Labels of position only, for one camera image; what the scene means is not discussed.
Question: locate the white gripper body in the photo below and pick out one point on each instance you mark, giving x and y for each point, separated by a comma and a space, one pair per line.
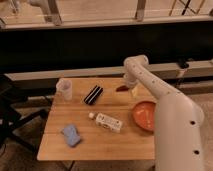
134, 92

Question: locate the red pepper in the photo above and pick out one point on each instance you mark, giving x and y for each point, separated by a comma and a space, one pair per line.
122, 88

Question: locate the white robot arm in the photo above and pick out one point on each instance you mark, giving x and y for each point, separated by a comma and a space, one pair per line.
177, 120

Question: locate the orange ceramic bowl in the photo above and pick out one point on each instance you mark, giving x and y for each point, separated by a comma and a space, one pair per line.
143, 115

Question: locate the wooden folding table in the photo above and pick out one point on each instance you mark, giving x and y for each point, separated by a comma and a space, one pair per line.
97, 143

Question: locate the black striped case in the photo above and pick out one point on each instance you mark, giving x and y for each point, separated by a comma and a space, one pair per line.
93, 95

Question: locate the clear plastic cup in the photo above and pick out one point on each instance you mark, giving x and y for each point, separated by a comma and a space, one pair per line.
65, 88

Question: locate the blue sponge cloth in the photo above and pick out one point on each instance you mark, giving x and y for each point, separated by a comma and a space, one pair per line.
71, 135

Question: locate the black chair base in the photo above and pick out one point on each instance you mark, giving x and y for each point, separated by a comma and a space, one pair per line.
11, 119

